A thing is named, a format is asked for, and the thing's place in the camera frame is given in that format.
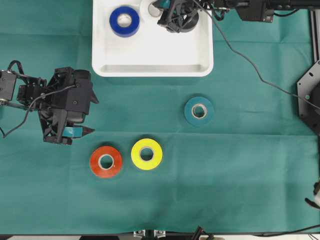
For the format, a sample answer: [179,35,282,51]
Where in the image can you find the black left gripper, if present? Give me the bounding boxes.
[16,77,99,145]

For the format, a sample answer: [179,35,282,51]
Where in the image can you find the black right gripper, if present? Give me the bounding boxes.
[152,0,199,33]

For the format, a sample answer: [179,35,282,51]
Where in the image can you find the white tape roll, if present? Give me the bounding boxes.
[139,0,163,24]

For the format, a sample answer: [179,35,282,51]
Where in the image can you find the black tape roll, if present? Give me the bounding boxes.
[165,10,199,33]

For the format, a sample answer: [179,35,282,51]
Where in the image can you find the blue tape roll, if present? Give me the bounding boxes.
[109,6,140,38]

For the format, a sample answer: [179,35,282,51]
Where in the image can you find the red tape roll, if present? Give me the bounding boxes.
[89,146,123,179]

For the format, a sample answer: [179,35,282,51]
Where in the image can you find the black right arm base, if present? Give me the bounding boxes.
[296,60,320,137]

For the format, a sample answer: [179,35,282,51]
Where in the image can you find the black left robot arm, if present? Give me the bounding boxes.
[0,60,99,145]

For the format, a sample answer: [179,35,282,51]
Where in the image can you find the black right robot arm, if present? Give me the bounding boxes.
[152,0,320,33]

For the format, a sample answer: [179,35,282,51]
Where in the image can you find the white plastic tray case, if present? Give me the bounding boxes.
[91,0,214,77]

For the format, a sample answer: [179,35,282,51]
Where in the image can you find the yellow tape roll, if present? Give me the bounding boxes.
[130,138,163,171]

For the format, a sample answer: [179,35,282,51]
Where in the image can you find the teal tape roll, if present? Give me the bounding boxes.
[184,96,214,127]

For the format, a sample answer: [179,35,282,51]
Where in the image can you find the green table cloth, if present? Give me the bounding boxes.
[0,10,320,235]

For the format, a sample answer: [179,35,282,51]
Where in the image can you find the white object at edge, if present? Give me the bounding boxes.
[304,181,320,210]

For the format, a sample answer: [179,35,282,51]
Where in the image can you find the black left camera cable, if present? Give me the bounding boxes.
[0,84,78,140]

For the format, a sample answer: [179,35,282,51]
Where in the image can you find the black camera cable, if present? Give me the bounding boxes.
[0,84,78,140]
[192,0,320,110]

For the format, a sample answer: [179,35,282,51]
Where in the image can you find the black right camera cable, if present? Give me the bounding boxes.
[192,0,320,110]

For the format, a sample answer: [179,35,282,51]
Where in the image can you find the metal table clamp bracket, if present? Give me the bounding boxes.
[133,229,166,240]

